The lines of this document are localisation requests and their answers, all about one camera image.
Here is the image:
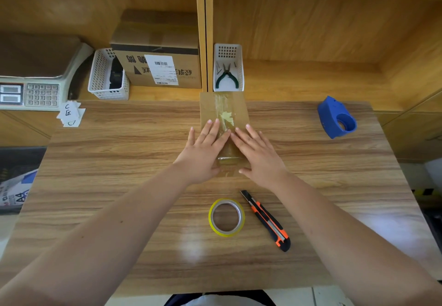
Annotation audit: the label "person's right hand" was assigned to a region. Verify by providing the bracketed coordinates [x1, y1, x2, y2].
[230, 124, 288, 190]

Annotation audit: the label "person's left hand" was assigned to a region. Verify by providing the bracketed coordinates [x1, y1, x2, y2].
[174, 119, 231, 186]

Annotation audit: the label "small taped cardboard box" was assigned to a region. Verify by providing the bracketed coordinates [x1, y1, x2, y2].
[199, 91, 251, 179]

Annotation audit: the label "person's left forearm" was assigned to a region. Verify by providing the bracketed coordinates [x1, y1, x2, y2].
[0, 162, 195, 306]

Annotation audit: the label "person's right forearm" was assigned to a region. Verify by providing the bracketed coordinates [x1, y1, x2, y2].
[272, 171, 442, 306]

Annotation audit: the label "yellowish clear tape roll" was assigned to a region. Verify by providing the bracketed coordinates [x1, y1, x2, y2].
[208, 198, 246, 238]

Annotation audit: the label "orange black utility knife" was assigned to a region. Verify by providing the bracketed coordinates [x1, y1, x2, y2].
[240, 189, 291, 253]

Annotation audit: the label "blue tape dispenser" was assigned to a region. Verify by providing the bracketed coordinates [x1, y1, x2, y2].
[317, 95, 358, 140]

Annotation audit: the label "white shipping label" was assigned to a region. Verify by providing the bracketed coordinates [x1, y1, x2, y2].
[144, 54, 180, 86]

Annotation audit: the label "white basket with pliers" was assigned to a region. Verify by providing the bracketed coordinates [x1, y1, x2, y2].
[213, 43, 245, 92]

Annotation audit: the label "black object in basket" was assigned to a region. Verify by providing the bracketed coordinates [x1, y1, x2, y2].
[108, 57, 124, 91]

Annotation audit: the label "large brown cardboard box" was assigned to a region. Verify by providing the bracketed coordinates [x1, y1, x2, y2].
[109, 8, 203, 89]

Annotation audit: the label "white perforated plastic basket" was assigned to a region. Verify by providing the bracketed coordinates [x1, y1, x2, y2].
[87, 48, 131, 101]

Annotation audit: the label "white paper notes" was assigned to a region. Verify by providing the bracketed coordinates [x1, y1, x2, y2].
[56, 100, 86, 128]

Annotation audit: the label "wooden shelf unit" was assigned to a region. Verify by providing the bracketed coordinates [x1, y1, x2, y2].
[0, 0, 442, 163]

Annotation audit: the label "person's dark white clothing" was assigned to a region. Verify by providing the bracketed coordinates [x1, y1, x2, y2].
[164, 289, 277, 306]

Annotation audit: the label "beige electronic weighing scale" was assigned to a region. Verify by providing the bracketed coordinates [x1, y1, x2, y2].
[0, 32, 95, 112]

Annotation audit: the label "black storage bin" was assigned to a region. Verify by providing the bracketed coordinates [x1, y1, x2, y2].
[0, 146, 47, 214]

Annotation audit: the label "white blue paper ream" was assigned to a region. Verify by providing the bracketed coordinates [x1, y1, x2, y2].
[0, 169, 39, 208]

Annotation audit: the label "green handled pliers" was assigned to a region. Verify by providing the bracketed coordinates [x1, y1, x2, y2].
[215, 63, 239, 90]

